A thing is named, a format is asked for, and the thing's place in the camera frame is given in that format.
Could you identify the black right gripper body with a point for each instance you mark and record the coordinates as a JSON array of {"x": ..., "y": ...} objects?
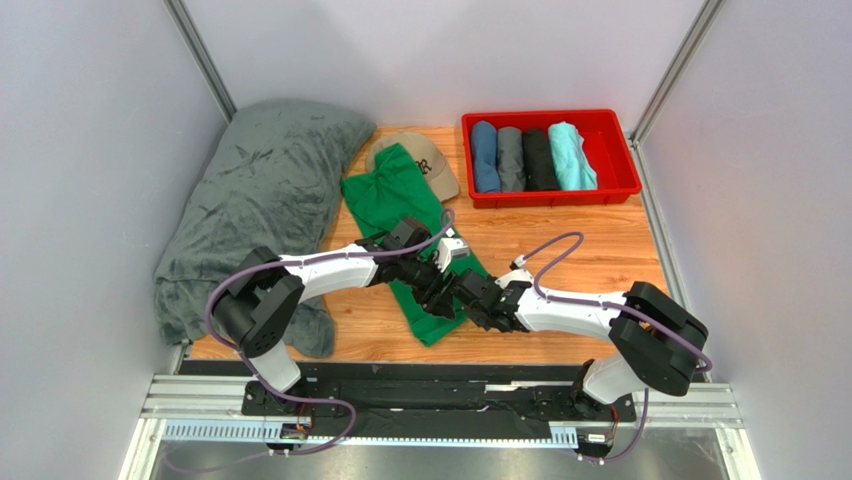
[{"x": 480, "y": 308}]

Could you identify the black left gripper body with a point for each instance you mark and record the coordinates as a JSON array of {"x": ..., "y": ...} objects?
[{"x": 423, "y": 277}]

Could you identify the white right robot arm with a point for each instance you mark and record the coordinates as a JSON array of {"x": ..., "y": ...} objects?
[{"x": 659, "y": 344}]

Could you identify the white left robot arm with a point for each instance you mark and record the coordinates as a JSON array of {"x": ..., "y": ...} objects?
[{"x": 251, "y": 310}]

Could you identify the tan baseball cap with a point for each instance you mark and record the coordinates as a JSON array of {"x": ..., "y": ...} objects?
[{"x": 432, "y": 163}]

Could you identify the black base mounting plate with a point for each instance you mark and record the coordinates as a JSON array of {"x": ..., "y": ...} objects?
[{"x": 441, "y": 401}]

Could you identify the black rolled t-shirt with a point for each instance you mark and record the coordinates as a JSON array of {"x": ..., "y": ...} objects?
[{"x": 538, "y": 162}]

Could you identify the turquoise rolled t-shirt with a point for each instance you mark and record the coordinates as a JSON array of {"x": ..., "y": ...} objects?
[{"x": 571, "y": 165}]

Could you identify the blue rolled t-shirt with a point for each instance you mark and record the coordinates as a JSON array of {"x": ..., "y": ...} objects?
[{"x": 484, "y": 142}]

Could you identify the grey rolled t-shirt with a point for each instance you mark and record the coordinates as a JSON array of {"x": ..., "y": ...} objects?
[{"x": 510, "y": 161}]

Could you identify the red plastic bin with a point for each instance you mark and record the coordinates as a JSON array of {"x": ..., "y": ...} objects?
[{"x": 605, "y": 146}]

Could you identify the grey plush pillow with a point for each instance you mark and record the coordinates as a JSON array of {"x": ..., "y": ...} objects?
[{"x": 274, "y": 181}]

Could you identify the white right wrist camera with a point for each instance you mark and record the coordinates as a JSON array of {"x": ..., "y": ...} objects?
[{"x": 517, "y": 272}]

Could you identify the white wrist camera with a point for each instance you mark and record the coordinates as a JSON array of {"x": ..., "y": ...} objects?
[
  {"x": 517, "y": 272},
  {"x": 450, "y": 247}
]

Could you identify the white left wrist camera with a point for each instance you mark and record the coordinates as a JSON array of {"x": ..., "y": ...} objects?
[{"x": 450, "y": 247}]

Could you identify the aluminium frame rail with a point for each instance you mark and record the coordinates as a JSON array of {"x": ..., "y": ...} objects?
[{"x": 210, "y": 420}]

